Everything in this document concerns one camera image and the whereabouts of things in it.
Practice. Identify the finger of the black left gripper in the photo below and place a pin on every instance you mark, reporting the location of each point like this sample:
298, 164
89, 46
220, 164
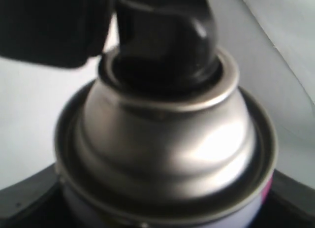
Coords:
59, 33

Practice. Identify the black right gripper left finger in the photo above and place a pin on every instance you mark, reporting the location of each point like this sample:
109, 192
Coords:
36, 202

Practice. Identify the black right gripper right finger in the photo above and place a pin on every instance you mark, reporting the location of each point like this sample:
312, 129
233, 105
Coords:
289, 204

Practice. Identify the silver spray paint can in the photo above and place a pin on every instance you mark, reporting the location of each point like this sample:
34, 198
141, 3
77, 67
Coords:
164, 137

